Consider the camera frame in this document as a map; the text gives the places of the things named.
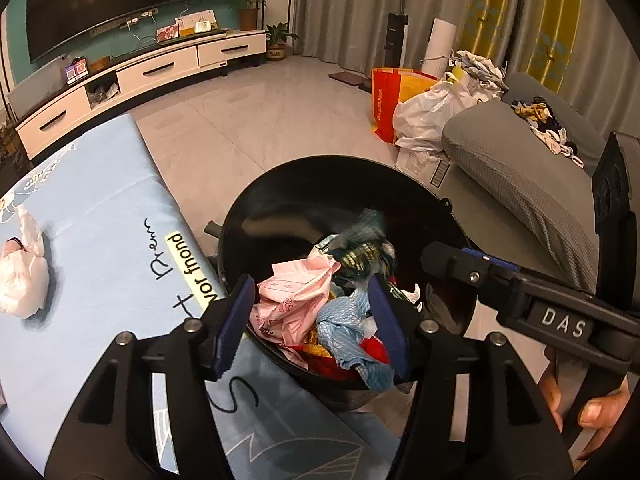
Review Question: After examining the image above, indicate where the green foil packet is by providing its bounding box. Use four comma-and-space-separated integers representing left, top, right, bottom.
320, 208, 398, 281

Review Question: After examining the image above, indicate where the white television cabinet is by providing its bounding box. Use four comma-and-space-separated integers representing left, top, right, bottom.
15, 30, 268, 153

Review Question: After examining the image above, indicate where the pink packet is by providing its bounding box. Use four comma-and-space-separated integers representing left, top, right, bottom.
250, 252, 341, 356

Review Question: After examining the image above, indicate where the blue floral tablecloth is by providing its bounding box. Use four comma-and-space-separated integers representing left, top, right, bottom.
0, 112, 401, 480

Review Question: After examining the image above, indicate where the blue waffle cloth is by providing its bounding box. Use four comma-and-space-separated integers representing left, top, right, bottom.
316, 295, 396, 393

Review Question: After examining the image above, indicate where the crumpled white plastic bag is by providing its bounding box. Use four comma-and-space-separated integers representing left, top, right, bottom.
0, 240, 51, 320

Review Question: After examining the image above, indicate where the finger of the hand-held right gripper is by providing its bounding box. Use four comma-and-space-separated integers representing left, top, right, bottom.
420, 241, 531, 311

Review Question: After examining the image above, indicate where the brown floor mat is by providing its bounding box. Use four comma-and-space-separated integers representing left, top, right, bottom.
328, 71, 373, 92

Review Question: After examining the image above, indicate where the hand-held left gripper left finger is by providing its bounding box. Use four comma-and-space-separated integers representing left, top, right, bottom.
42, 274, 257, 480

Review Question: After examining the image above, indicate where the small potted plant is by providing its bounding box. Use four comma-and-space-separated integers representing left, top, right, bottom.
265, 22, 299, 62

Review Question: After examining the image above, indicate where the grey panel heater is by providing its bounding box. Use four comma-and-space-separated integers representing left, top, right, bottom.
7, 55, 68, 116

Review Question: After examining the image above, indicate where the pile of clothes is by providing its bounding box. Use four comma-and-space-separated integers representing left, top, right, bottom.
511, 96, 586, 168

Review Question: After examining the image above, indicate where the orange shopping bag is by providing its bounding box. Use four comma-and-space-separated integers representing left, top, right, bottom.
371, 66, 453, 145

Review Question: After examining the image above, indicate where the person's right hand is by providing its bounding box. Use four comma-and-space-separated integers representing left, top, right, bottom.
537, 342, 633, 448

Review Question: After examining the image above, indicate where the white desk calendar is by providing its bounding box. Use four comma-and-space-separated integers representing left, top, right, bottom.
175, 10, 219, 36

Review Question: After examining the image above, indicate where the white cardboard box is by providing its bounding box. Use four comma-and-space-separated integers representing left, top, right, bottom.
395, 147, 453, 188

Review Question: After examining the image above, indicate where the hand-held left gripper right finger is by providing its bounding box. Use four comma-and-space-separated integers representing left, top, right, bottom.
368, 275, 573, 480

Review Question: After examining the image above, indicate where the potted plant terracotta pot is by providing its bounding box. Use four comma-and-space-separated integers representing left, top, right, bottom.
231, 0, 271, 32

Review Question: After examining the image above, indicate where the clear plastic wrapper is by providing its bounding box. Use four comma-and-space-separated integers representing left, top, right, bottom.
15, 204, 46, 256

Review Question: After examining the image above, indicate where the white paper roll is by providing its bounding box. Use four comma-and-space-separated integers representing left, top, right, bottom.
422, 17, 458, 78

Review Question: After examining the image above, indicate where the black upright vacuum cleaner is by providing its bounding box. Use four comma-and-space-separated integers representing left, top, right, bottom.
382, 0, 411, 68

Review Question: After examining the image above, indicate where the yellow patterned curtain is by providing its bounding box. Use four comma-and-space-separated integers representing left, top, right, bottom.
457, 0, 526, 66
530, 0, 593, 93

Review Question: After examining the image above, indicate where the large white plastic bag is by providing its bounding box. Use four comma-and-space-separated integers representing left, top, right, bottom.
392, 77, 481, 153

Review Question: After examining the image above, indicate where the grey sofa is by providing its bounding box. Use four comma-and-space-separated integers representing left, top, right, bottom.
442, 71, 640, 306

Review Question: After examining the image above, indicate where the crumpled grey cloth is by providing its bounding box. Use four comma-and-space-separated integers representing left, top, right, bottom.
450, 50, 508, 101

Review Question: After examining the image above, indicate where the grey curtain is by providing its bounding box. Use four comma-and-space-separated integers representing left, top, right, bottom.
292, 0, 640, 136

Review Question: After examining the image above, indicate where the black trash bin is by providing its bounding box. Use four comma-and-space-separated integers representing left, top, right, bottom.
216, 157, 478, 413

